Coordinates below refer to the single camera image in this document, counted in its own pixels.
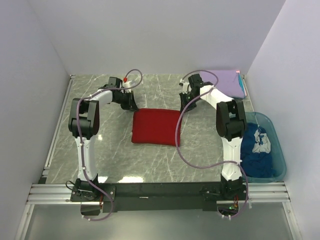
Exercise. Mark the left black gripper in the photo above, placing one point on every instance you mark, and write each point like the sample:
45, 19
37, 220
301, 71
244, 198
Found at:
131, 104

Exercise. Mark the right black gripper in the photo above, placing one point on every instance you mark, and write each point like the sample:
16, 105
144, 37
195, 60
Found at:
183, 101

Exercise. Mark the red t shirt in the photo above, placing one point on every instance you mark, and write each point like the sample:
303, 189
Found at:
156, 126

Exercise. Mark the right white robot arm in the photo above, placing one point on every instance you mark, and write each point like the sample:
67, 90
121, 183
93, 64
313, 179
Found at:
230, 124

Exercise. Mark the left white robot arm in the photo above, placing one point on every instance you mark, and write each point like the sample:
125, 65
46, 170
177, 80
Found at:
84, 120

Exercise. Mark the folded purple t shirt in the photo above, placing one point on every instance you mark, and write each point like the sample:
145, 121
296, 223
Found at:
227, 82

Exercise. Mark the folded light blue t shirt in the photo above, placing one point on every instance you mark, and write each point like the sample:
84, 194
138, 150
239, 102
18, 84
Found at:
240, 80

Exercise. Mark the folded pink t shirt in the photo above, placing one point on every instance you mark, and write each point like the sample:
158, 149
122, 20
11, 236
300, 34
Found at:
244, 93

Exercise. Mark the black base beam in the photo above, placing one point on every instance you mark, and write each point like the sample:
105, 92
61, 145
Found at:
159, 196

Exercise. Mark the blue plastic bin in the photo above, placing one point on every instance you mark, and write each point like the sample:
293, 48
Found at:
278, 160

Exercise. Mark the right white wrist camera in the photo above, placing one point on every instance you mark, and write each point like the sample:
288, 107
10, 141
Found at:
185, 86

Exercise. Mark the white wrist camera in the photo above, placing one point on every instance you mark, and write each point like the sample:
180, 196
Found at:
128, 85
185, 86

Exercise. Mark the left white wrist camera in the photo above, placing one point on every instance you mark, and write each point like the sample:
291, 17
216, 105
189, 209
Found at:
128, 85

